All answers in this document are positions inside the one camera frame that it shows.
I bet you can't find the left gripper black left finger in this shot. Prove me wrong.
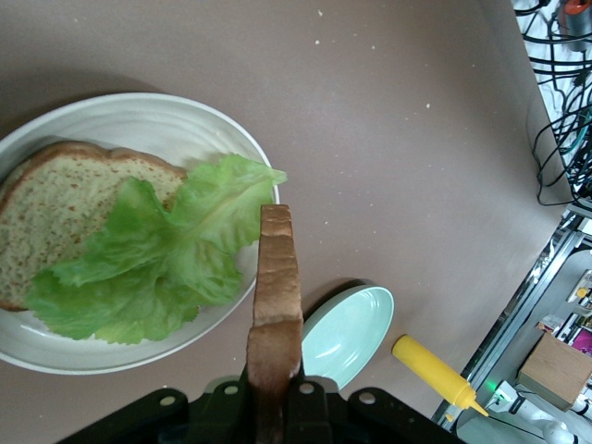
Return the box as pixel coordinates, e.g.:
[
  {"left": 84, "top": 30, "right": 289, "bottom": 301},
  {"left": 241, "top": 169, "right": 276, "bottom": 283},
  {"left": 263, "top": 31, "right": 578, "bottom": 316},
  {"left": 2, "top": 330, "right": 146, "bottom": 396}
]
[{"left": 59, "top": 367, "right": 254, "bottom": 444}]

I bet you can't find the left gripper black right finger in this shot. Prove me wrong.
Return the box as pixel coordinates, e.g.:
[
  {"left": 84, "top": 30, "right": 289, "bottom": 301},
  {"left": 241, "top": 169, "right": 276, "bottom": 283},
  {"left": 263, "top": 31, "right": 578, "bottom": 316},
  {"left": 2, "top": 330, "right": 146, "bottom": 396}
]
[{"left": 280, "top": 364, "right": 464, "bottom": 444}]

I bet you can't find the yellow mustard squeeze bottle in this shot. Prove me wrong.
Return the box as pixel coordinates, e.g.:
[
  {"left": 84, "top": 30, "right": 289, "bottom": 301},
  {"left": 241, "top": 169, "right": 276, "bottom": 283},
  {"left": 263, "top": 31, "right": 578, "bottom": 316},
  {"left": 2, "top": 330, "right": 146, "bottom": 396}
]
[{"left": 391, "top": 334, "right": 490, "bottom": 418}]

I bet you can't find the brown bread slice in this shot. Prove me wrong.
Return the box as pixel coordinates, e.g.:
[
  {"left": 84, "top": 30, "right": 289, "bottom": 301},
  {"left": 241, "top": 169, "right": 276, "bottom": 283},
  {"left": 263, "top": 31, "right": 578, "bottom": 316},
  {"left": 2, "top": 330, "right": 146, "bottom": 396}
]
[
  {"left": 246, "top": 203, "right": 304, "bottom": 444},
  {"left": 0, "top": 141, "right": 189, "bottom": 313}
]

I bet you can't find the green lettuce leaf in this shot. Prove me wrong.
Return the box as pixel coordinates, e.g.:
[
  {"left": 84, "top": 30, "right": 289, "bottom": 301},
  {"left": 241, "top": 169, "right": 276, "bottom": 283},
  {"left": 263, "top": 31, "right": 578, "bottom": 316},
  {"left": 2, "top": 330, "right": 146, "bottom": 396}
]
[{"left": 25, "top": 154, "right": 289, "bottom": 346}]

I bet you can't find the pale green plate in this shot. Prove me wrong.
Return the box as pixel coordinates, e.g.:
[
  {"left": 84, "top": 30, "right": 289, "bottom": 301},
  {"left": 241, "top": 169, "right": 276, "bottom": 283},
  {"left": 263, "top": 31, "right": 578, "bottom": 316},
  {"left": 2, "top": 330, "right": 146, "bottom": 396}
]
[{"left": 301, "top": 278, "right": 396, "bottom": 392}]

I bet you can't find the beige plate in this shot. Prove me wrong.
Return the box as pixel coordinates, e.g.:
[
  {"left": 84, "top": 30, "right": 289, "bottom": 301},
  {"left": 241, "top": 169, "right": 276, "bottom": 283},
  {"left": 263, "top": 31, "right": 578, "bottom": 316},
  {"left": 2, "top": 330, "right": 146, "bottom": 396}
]
[{"left": 0, "top": 92, "right": 281, "bottom": 376}]

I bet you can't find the brown wooden box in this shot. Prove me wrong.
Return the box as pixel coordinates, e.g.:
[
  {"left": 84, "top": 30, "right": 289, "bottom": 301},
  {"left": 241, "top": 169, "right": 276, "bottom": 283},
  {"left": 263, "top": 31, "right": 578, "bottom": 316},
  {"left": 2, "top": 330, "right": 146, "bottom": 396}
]
[{"left": 516, "top": 331, "right": 592, "bottom": 413}]

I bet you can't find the orange grey device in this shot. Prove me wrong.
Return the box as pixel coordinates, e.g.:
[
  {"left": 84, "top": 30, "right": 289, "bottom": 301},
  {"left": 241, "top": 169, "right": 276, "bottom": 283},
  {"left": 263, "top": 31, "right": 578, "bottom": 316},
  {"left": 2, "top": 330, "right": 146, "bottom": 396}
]
[{"left": 557, "top": 0, "right": 592, "bottom": 38}]

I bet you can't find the aluminium frame rail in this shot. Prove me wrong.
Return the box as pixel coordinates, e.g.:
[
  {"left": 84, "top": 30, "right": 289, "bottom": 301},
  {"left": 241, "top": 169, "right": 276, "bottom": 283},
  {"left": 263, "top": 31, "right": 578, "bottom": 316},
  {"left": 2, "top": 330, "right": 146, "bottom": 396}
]
[{"left": 429, "top": 205, "right": 592, "bottom": 422}]

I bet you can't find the long looping black cable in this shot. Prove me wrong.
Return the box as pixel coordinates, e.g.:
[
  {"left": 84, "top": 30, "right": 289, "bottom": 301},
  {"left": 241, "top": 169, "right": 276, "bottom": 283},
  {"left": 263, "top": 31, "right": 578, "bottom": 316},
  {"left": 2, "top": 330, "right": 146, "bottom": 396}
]
[{"left": 530, "top": 108, "right": 592, "bottom": 208}]

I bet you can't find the teal cable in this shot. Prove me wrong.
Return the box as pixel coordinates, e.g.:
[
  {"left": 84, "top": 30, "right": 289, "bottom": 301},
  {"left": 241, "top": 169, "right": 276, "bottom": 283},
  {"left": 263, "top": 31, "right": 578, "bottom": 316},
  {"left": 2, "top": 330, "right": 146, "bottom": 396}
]
[{"left": 561, "top": 115, "right": 589, "bottom": 159}]

